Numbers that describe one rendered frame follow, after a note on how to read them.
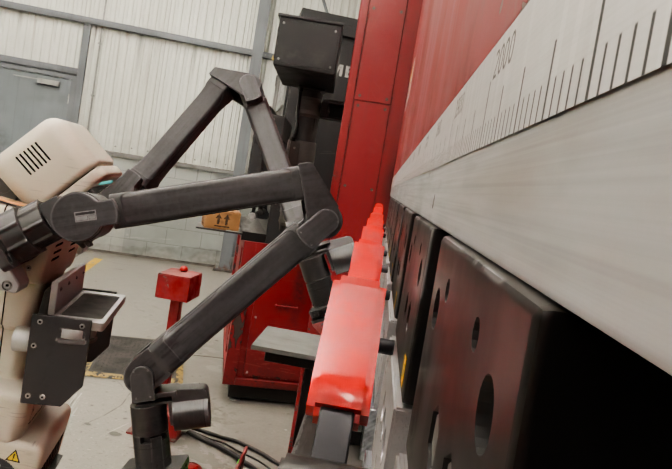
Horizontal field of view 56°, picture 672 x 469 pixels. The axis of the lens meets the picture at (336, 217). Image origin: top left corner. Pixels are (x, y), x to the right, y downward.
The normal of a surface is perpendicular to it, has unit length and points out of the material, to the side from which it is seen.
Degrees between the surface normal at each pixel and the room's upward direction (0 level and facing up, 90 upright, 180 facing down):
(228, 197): 90
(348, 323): 39
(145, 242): 90
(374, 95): 90
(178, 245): 90
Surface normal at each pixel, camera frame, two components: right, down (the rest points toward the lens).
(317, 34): 0.01, 0.06
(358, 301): 0.07, -0.74
